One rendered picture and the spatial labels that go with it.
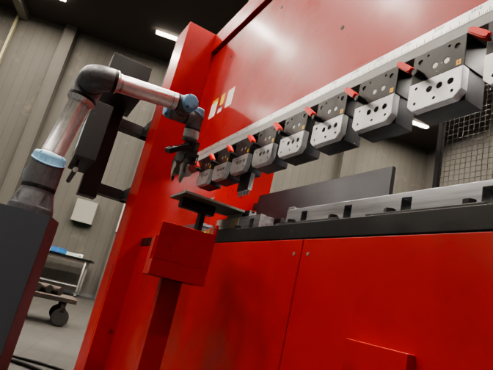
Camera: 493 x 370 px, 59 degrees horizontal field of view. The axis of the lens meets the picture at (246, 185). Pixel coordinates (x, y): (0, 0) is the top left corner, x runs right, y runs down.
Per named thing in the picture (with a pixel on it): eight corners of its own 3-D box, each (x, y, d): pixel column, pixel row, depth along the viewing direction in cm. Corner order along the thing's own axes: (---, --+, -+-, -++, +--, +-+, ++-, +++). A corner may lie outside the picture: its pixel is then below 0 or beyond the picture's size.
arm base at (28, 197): (0, 203, 144) (11, 175, 146) (12, 210, 158) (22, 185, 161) (47, 215, 147) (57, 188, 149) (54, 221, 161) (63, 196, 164)
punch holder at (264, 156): (249, 167, 178) (258, 131, 182) (267, 174, 181) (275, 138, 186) (269, 161, 165) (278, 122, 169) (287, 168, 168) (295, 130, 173)
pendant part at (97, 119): (67, 168, 288) (84, 119, 298) (85, 174, 293) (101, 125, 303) (74, 154, 249) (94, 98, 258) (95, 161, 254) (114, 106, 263)
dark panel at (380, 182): (243, 261, 271) (259, 195, 283) (246, 263, 272) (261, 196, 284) (378, 267, 173) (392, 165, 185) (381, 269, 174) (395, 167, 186)
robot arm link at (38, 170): (22, 178, 147) (37, 142, 151) (19, 183, 158) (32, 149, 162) (59, 190, 153) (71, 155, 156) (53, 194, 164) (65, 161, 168)
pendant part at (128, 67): (61, 190, 293) (101, 80, 315) (99, 201, 302) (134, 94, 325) (69, 178, 248) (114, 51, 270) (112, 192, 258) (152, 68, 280)
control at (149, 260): (141, 273, 137) (158, 219, 141) (190, 285, 141) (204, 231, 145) (147, 273, 118) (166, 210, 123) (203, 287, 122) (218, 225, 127)
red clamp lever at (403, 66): (397, 59, 112) (418, 69, 104) (408, 65, 113) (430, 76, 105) (393, 64, 112) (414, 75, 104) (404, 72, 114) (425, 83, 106)
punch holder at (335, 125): (309, 147, 143) (318, 103, 147) (329, 156, 147) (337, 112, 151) (339, 136, 130) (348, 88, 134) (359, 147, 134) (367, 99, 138)
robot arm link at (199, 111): (186, 105, 207) (202, 111, 212) (180, 127, 207) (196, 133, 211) (192, 103, 201) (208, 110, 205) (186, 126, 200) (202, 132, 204)
